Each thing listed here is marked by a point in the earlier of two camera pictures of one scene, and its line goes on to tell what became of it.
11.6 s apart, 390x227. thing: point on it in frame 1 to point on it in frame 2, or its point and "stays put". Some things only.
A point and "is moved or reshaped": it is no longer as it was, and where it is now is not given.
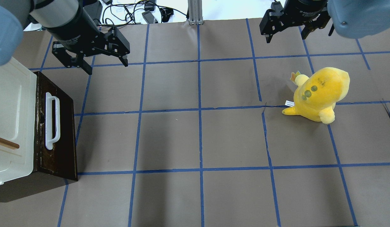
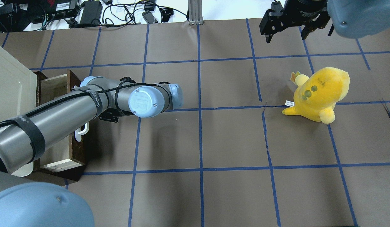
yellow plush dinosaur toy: [315, 96] stays put
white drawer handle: [49, 140] is moved or reshaped
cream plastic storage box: [14, 113] stays put
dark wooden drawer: [61, 160] is moved or reshaped
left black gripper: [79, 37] to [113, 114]
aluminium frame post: [195, 12] stays put
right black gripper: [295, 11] stays put
